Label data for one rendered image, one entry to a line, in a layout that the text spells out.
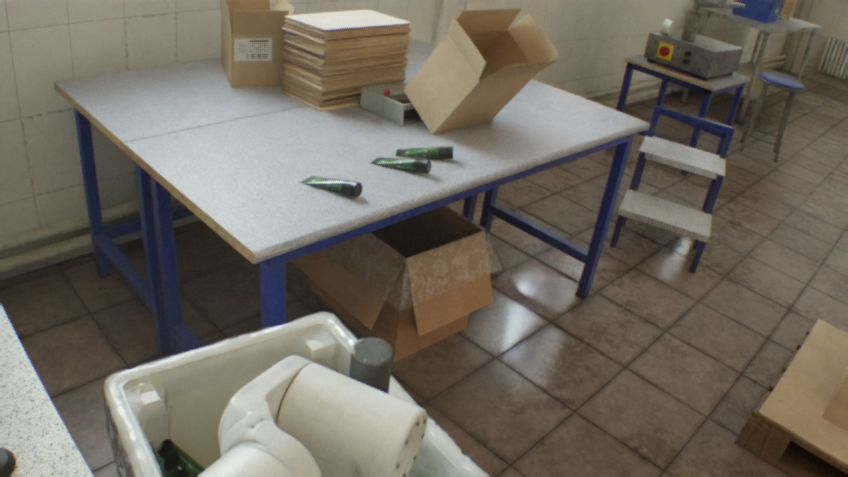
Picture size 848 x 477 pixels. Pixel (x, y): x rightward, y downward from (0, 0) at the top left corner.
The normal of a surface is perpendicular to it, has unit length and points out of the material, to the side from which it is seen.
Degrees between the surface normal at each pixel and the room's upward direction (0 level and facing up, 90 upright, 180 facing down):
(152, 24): 90
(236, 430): 52
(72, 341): 0
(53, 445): 0
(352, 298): 65
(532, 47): 76
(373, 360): 0
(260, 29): 107
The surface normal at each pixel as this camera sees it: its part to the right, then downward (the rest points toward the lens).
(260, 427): 0.20, -0.93
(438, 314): 0.66, 0.07
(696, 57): -0.70, 0.28
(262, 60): 0.38, 0.50
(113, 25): 0.70, 0.42
